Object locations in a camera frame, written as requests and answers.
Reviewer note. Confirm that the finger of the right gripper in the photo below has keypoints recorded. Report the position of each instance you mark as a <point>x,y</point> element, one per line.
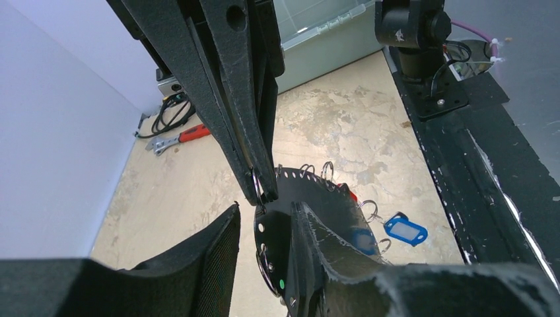
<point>246,76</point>
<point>176,35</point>

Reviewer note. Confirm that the blue key tag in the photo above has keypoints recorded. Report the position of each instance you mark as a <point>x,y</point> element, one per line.
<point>401,228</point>

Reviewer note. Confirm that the metal key organizer ring plate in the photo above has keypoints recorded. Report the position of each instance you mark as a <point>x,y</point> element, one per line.
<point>311,231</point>

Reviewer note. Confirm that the red key tag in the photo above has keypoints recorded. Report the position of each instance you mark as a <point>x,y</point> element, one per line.
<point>345,188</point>

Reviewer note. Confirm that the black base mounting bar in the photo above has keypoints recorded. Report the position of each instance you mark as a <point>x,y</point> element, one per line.
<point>500,200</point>

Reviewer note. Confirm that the clear plastic storage bin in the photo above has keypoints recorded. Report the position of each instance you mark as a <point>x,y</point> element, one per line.
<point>318,37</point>

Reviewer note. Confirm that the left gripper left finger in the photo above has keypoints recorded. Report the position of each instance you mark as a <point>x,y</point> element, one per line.
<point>192,278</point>

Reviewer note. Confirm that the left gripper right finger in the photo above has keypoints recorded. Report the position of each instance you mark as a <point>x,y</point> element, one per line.
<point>437,290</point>

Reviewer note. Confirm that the red handled adjustable wrench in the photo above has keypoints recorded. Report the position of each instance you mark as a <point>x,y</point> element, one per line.
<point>158,145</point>

